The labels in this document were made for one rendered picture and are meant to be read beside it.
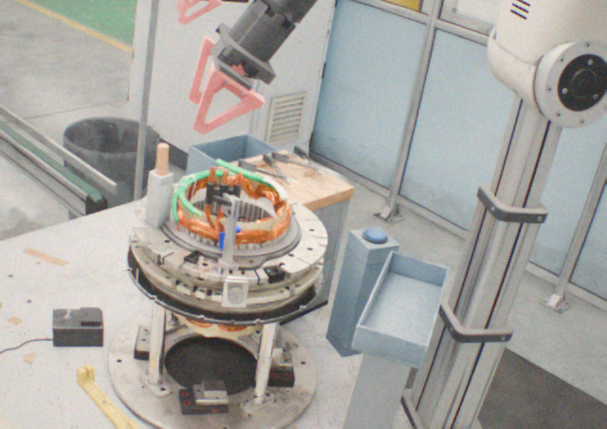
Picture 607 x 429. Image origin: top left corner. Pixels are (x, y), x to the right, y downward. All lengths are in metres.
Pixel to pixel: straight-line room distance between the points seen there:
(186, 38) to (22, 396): 2.74
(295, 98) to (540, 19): 2.62
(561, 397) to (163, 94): 2.51
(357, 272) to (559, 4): 0.62
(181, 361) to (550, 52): 0.85
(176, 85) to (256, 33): 3.10
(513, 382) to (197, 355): 1.71
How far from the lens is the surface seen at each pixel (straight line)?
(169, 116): 3.98
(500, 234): 1.30
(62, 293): 1.56
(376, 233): 1.37
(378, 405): 1.24
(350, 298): 1.41
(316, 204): 1.41
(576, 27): 1.14
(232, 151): 1.64
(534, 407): 2.81
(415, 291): 1.26
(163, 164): 1.13
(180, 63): 3.85
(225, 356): 1.42
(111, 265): 1.65
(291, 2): 0.80
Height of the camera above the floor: 1.67
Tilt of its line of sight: 26 degrees down
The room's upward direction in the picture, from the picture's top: 10 degrees clockwise
